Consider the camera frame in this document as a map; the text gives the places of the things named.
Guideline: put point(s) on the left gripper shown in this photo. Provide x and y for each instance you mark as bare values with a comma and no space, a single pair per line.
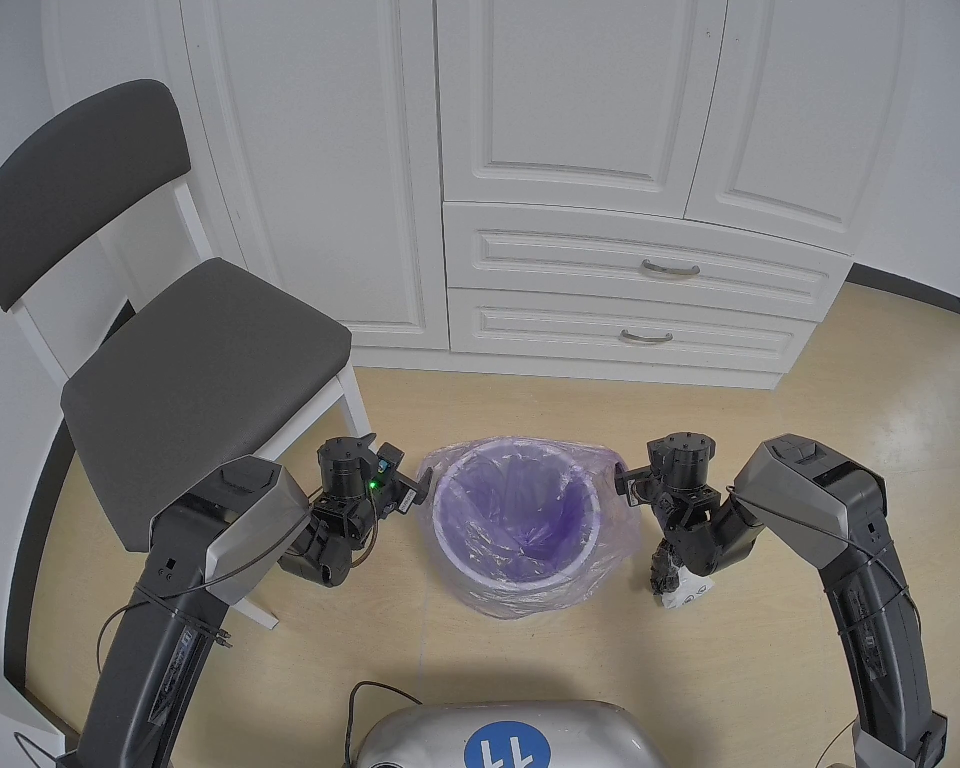
405,501

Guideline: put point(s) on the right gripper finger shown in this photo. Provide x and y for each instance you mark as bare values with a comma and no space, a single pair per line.
622,480

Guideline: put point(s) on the purple plastic bag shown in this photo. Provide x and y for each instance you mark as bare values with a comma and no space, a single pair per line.
615,525

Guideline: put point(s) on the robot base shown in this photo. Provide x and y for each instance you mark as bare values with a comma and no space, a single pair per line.
510,735

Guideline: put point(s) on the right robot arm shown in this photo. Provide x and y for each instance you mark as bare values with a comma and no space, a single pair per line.
810,495

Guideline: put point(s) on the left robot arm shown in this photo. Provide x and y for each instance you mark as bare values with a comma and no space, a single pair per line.
247,517

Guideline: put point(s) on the crumpled black plastic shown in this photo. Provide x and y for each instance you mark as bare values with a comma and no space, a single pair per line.
666,570

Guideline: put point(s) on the white trash bin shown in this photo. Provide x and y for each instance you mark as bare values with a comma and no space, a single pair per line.
517,581

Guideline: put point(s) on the crumpled white paper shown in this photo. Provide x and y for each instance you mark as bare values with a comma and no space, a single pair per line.
694,589

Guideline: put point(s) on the white chair grey seat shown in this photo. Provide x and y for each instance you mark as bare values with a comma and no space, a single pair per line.
210,360

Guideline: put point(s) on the white wardrobe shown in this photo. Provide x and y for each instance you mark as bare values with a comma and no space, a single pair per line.
570,112

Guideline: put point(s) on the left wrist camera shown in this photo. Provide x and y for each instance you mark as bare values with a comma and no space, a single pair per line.
388,465

